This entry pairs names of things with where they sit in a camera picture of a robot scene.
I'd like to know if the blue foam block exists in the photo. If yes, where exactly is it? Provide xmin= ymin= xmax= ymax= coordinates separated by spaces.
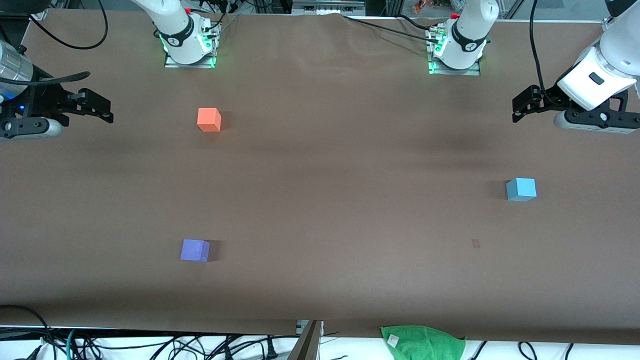
xmin=506 ymin=177 xmax=538 ymax=202

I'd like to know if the orange foam block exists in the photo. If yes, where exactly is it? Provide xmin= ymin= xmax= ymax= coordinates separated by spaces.
xmin=197 ymin=107 xmax=222 ymax=133

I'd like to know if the purple foam block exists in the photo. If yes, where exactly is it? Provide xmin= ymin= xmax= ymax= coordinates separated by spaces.
xmin=180 ymin=239 xmax=211 ymax=263

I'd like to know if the brown table cover sheet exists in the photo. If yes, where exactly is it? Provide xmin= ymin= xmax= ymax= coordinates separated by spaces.
xmin=0 ymin=9 xmax=640 ymax=346

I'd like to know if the green cloth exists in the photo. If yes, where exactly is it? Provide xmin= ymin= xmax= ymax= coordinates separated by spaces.
xmin=380 ymin=325 xmax=467 ymax=360

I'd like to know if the grey metal beam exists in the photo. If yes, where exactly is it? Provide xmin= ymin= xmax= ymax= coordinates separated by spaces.
xmin=287 ymin=320 xmax=324 ymax=360

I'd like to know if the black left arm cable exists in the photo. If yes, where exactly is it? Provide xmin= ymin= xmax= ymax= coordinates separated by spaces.
xmin=529 ymin=0 xmax=561 ymax=103

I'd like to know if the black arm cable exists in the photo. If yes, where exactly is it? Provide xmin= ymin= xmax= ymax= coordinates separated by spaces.
xmin=529 ymin=0 xmax=561 ymax=103
xmin=29 ymin=0 xmax=109 ymax=50

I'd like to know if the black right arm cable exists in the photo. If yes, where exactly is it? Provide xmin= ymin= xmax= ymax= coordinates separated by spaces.
xmin=29 ymin=0 xmax=109 ymax=50

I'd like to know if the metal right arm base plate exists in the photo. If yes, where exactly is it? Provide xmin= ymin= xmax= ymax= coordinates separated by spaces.
xmin=164 ymin=50 xmax=217 ymax=69

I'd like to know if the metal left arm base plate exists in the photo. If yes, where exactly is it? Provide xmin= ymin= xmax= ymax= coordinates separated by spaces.
xmin=428 ymin=59 xmax=482 ymax=77

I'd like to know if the black cable on table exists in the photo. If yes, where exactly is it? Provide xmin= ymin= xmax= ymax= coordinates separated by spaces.
xmin=342 ymin=15 xmax=437 ymax=41

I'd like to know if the thick black cable loop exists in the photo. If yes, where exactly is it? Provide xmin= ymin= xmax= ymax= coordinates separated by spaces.
xmin=0 ymin=305 xmax=56 ymax=360

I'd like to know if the silver metal frame rail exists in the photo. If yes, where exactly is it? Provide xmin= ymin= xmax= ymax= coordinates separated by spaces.
xmin=291 ymin=0 xmax=367 ymax=17

